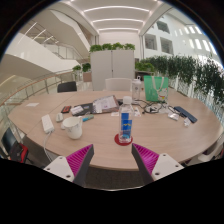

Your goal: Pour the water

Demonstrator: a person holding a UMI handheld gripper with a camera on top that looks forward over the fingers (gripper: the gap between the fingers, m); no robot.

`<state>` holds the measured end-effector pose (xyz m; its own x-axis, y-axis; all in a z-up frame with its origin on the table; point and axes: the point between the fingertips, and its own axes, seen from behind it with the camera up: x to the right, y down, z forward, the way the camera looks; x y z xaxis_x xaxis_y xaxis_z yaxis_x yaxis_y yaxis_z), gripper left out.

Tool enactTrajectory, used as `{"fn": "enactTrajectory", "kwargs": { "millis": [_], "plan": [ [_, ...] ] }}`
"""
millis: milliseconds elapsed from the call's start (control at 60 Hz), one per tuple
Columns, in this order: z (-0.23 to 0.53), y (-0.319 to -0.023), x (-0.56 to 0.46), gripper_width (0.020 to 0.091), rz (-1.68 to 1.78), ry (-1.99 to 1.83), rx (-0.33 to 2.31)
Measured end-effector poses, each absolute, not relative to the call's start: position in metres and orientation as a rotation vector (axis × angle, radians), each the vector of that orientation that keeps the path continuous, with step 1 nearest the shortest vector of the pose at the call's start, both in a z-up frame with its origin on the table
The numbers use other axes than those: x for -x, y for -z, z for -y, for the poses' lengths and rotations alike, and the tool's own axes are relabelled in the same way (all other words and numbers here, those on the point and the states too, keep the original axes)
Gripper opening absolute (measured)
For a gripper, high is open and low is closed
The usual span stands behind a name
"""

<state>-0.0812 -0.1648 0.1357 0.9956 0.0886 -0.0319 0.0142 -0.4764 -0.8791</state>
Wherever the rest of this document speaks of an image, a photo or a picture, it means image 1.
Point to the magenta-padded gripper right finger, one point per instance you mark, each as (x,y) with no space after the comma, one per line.
(165,165)

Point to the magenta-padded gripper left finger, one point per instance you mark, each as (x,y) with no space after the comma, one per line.
(59,166)

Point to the clear blue-labelled water bottle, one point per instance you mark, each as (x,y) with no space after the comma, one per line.
(126,123)

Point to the white mug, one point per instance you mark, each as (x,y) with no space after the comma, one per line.
(73,127)

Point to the white side chair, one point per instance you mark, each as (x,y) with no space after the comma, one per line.
(208,155)

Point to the white power strip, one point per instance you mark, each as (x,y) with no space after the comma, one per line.
(47,123)

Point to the black and red chair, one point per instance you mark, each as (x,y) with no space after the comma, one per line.
(15,150)

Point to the small white packet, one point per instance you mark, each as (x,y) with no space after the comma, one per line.
(187,122)

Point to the clear plastic packet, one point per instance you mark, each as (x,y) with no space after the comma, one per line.
(173,116)

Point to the flat round red coaster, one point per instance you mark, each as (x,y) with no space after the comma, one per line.
(116,141)

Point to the dark blue phone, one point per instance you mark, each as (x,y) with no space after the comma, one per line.
(185,114)

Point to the teal marker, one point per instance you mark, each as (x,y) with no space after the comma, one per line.
(87,117)

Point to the small red black device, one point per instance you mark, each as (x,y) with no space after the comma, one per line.
(66,109)

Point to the colourful sticker sheet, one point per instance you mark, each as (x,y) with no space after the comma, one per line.
(137,112)

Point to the black folder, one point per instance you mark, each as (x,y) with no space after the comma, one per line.
(87,108)

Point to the open white notebook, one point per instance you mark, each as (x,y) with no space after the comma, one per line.
(105,104)

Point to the green tote bag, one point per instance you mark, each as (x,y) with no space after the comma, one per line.
(156,88)

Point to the clear white-lidded shaker bottle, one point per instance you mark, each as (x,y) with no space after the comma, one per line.
(136,89)

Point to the glass railing wooden handrail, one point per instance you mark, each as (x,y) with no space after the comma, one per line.
(30,86)

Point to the planter box with plants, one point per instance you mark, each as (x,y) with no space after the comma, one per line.
(82,73)

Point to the row of green trees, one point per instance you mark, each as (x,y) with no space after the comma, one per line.
(186,71)

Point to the low green potted plants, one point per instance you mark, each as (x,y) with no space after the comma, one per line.
(145,67)

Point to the white cabinet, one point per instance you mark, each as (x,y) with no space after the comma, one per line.
(112,65)

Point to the green plants atop cabinet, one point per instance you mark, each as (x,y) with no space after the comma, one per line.
(112,46)

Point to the ceiling light strips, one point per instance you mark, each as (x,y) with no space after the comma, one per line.
(116,20)

